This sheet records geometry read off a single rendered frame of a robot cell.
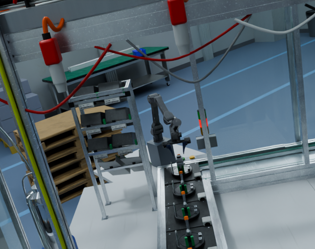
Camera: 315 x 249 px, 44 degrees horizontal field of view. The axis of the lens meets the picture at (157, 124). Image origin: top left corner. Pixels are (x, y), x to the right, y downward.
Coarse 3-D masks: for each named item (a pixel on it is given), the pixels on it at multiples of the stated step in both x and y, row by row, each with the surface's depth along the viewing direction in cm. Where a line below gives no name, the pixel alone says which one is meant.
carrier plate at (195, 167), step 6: (168, 168) 265; (192, 168) 258; (198, 168) 256; (168, 174) 257; (192, 174) 250; (168, 180) 249; (174, 180) 247; (180, 180) 246; (186, 180) 244; (192, 180) 244
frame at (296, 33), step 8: (296, 8) 204; (296, 16) 205; (296, 24) 207; (296, 32) 209; (296, 40) 210; (296, 48) 211; (296, 56) 213; (296, 64) 214; (304, 96) 220; (304, 104) 222; (304, 112) 224; (304, 120) 225; (304, 128) 227; (304, 136) 229; (304, 144) 230; (304, 152) 232; (304, 160) 234
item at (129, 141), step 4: (128, 132) 230; (132, 132) 231; (112, 136) 232; (116, 136) 232; (120, 136) 231; (124, 136) 230; (128, 136) 230; (132, 136) 230; (112, 140) 232; (116, 140) 231; (120, 140) 231; (124, 140) 230; (128, 140) 230; (132, 140) 229; (112, 144) 232; (116, 144) 231; (120, 144) 231; (124, 144) 230; (128, 144) 230; (132, 144) 229
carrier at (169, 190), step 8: (176, 184) 242; (184, 184) 229; (192, 184) 231; (200, 184) 236; (168, 192) 235; (176, 192) 229; (192, 192) 226; (200, 192) 227; (168, 200) 226; (176, 200) 224; (192, 200) 221; (200, 200) 219
